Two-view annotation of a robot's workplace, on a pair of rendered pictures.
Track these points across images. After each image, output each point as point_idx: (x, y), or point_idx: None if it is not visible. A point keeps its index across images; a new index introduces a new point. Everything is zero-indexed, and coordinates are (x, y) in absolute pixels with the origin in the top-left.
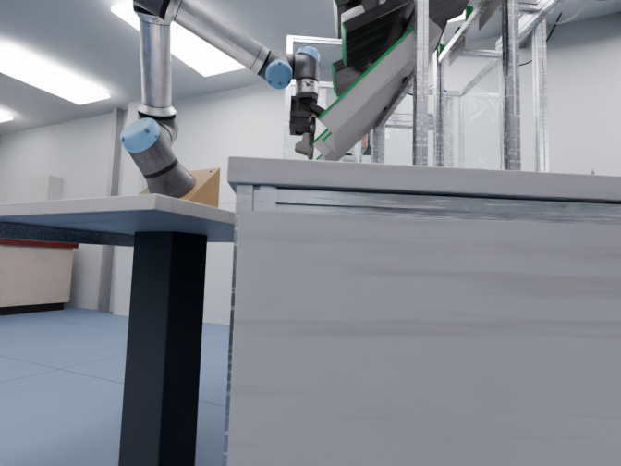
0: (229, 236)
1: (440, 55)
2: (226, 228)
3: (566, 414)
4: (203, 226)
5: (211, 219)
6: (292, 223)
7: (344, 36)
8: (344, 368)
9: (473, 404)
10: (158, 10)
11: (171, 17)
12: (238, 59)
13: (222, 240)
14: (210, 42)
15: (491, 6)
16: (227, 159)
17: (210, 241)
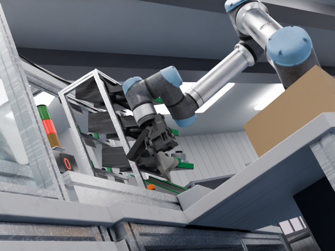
0: (266, 208)
1: (94, 167)
2: (275, 218)
3: None
4: (292, 211)
5: (286, 220)
6: (271, 250)
7: (191, 167)
8: None
9: None
10: (256, 62)
11: (249, 64)
12: (211, 97)
13: (269, 184)
14: (228, 81)
15: (120, 180)
16: (279, 227)
17: (291, 161)
